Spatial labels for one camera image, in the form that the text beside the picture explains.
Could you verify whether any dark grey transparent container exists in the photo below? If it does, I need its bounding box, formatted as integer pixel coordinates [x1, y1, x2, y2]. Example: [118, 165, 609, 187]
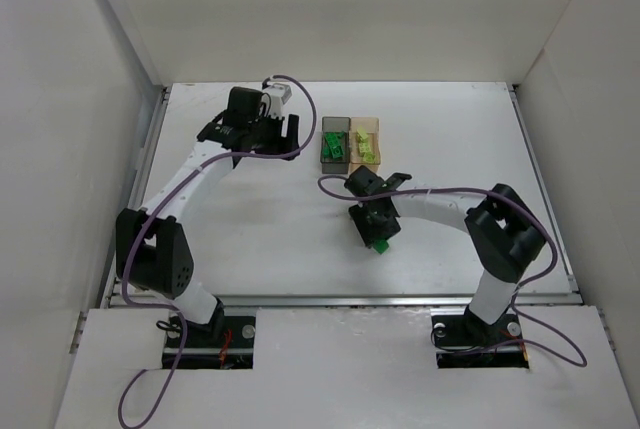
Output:
[320, 116, 350, 175]

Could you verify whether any purple cable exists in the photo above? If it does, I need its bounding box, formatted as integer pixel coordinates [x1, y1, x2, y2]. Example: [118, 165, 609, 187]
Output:
[118, 73, 317, 429]
[317, 174, 587, 368]

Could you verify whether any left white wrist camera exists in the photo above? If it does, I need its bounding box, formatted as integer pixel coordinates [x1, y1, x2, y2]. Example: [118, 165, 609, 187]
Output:
[261, 81, 292, 118]

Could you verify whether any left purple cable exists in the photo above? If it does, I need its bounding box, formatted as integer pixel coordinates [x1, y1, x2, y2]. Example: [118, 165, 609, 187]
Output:
[118, 73, 317, 429]

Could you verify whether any green lego from cluster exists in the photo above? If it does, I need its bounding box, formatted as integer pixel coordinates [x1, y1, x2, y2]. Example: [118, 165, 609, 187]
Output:
[327, 145, 344, 159]

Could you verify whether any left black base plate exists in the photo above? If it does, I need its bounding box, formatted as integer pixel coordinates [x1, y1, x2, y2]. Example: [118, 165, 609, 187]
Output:
[156, 314, 256, 370]

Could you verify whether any small green lego plate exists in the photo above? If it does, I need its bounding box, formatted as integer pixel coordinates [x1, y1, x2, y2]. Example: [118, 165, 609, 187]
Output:
[324, 131, 345, 146]

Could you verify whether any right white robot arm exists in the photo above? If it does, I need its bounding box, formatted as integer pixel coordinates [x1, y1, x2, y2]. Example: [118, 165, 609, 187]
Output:
[344, 166, 547, 326]

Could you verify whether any green yellow lego cluster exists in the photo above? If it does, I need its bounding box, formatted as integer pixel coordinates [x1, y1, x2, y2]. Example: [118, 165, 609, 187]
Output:
[372, 240, 390, 254]

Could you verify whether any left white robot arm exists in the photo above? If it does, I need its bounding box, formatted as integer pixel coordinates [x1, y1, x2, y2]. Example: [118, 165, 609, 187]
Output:
[116, 83, 299, 327]

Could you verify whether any yellow lego from cluster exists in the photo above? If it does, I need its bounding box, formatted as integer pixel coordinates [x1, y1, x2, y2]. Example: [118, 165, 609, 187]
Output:
[358, 142, 373, 155]

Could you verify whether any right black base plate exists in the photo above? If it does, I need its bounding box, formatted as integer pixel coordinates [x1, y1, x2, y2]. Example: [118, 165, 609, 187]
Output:
[430, 311, 529, 369]

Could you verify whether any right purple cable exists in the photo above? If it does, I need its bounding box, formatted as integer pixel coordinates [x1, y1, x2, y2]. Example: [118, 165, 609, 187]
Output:
[317, 174, 587, 368]

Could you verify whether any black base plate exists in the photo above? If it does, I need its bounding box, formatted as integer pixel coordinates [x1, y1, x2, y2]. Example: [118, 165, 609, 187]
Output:
[156, 314, 256, 370]
[430, 311, 529, 369]

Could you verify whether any light wooden container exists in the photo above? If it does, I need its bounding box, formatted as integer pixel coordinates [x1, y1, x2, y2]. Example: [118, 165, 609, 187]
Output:
[348, 117, 381, 174]

